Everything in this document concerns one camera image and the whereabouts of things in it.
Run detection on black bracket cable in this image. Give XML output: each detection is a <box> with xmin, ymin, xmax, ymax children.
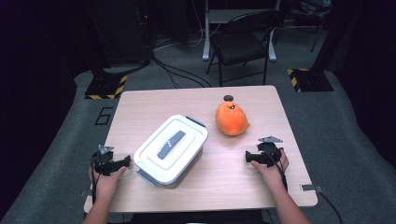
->
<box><xmin>317</xmin><ymin>190</ymin><xmax>344</xmax><ymax>224</ymax></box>

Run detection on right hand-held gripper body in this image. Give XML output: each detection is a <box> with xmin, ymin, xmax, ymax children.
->
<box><xmin>257</xmin><ymin>135</ymin><xmax>284</xmax><ymax>168</ymax></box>

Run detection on black floor cables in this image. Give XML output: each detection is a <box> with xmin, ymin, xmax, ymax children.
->
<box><xmin>150</xmin><ymin>53</ymin><xmax>213</xmax><ymax>90</ymax></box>

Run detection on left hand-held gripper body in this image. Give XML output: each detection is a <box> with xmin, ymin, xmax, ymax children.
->
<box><xmin>92</xmin><ymin>144</ymin><xmax>121</xmax><ymax>177</ymax></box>

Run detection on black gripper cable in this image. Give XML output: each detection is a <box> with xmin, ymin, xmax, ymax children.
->
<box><xmin>265</xmin><ymin>150</ymin><xmax>289</xmax><ymax>191</ymax></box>
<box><xmin>91</xmin><ymin>153</ymin><xmax>98</xmax><ymax>205</ymax></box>

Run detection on person's left hand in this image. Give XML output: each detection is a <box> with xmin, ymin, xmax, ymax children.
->
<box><xmin>89</xmin><ymin>165</ymin><xmax>127</xmax><ymax>203</ymax></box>

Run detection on person's right hand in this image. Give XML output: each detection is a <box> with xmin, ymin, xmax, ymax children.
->
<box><xmin>250</xmin><ymin>148</ymin><xmax>290</xmax><ymax>194</ymax></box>

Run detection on white desk frame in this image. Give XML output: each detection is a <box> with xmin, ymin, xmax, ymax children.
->
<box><xmin>201</xmin><ymin>0</ymin><xmax>282</xmax><ymax>63</ymax></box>

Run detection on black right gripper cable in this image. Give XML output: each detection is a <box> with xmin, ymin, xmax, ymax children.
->
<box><xmin>265</xmin><ymin>150</ymin><xmax>289</xmax><ymax>191</ymax></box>

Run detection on dark equipment cabinet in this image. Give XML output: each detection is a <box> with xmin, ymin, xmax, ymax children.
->
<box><xmin>83</xmin><ymin>0</ymin><xmax>154</xmax><ymax>69</ymax></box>

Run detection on grey transparent storage box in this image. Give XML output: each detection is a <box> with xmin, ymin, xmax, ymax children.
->
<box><xmin>134</xmin><ymin>115</ymin><xmax>208</xmax><ymax>190</ymax></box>

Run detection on striped black stand base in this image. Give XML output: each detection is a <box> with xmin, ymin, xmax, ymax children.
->
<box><xmin>84</xmin><ymin>68</ymin><xmax>129</xmax><ymax>101</ymax></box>
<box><xmin>286</xmin><ymin>67</ymin><xmax>335</xmax><ymax>93</ymax></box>

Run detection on orange plush toy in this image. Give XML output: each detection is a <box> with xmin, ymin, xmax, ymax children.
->
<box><xmin>215</xmin><ymin>100</ymin><xmax>251</xmax><ymax>137</ymax></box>

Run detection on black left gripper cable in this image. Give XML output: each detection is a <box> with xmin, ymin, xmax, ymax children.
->
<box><xmin>91</xmin><ymin>153</ymin><xmax>98</xmax><ymax>205</ymax></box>

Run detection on white storage box lid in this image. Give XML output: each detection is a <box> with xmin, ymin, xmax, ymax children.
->
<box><xmin>133</xmin><ymin>114</ymin><xmax>209</xmax><ymax>186</ymax></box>

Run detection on black folding chair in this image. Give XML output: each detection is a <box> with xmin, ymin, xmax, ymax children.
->
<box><xmin>205</xmin><ymin>8</ymin><xmax>282</xmax><ymax>88</ymax></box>

